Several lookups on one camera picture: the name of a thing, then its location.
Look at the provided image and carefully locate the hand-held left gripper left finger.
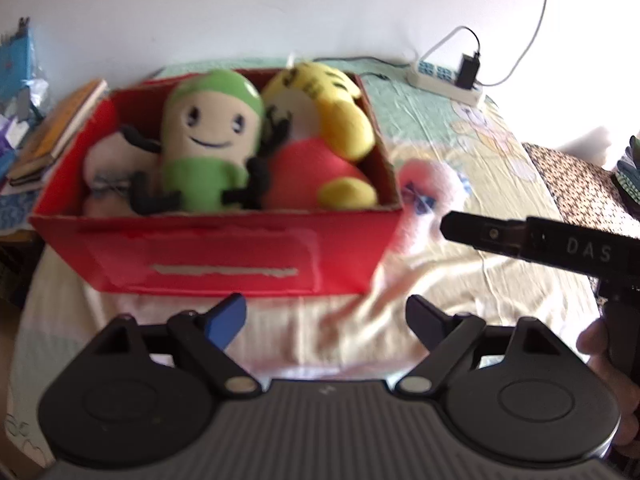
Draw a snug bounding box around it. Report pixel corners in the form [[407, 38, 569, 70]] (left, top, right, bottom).
[[95, 292, 262, 396]]

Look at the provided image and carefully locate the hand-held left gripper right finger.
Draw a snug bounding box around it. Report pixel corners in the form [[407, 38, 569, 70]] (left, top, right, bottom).
[[395, 295, 557, 396]]

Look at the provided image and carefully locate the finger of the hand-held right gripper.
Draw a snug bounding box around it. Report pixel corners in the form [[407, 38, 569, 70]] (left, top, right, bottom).
[[440, 210, 532, 259]]

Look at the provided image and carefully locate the pink plush toy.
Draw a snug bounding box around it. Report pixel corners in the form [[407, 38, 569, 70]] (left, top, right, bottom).
[[320, 157, 473, 356]]

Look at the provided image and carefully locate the red cardboard box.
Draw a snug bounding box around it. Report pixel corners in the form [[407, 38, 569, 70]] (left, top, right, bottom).
[[29, 67, 405, 297]]

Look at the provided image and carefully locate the green plush toy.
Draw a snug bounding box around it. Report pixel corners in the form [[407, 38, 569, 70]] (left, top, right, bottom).
[[120, 70, 293, 216]]

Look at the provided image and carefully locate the person's right hand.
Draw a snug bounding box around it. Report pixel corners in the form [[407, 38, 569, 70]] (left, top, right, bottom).
[[575, 317, 640, 461]]

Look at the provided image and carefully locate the brown spotted cloth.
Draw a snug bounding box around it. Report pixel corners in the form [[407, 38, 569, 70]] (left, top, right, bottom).
[[522, 142, 640, 241]]

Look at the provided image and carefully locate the folded blue clothing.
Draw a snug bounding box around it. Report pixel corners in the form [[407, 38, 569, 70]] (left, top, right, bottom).
[[615, 132, 640, 216]]

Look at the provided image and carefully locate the white power strip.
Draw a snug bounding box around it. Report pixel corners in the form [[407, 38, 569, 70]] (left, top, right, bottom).
[[406, 59, 485, 106]]

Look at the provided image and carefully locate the black charger adapter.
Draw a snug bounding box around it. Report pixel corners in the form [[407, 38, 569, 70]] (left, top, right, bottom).
[[454, 52, 482, 91]]

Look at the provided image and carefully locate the yellow tiger plush toy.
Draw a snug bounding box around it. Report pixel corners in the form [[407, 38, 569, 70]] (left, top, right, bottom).
[[260, 61, 378, 211]]

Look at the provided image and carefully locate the white bunny plush toy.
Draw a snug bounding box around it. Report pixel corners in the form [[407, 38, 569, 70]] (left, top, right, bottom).
[[81, 130, 163, 217]]

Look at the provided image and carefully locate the stack of books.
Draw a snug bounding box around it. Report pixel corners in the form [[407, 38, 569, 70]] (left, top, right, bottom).
[[5, 110, 101, 190]]

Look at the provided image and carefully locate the tan cover book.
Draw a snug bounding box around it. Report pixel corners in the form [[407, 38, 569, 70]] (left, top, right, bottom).
[[17, 79, 109, 161]]

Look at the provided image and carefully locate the blue packet in plastic bag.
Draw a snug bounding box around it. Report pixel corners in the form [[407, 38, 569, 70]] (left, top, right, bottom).
[[0, 17, 38, 106]]

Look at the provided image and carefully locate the black charging cable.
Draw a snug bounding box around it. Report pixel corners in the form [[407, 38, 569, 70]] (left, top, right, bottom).
[[320, 25, 483, 68]]

